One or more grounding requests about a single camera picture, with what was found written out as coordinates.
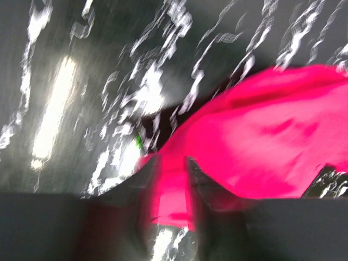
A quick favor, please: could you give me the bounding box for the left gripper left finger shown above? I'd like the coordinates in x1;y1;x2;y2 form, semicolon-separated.
81;156;160;260

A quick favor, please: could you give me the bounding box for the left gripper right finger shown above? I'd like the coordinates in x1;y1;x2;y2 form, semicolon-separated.
187;157;261;260

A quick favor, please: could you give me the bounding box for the bright pink t shirt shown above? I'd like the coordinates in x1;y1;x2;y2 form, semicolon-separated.
143;65;347;230

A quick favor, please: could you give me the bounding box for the black marble pattern mat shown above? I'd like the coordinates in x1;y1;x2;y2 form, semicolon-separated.
1;1;347;260

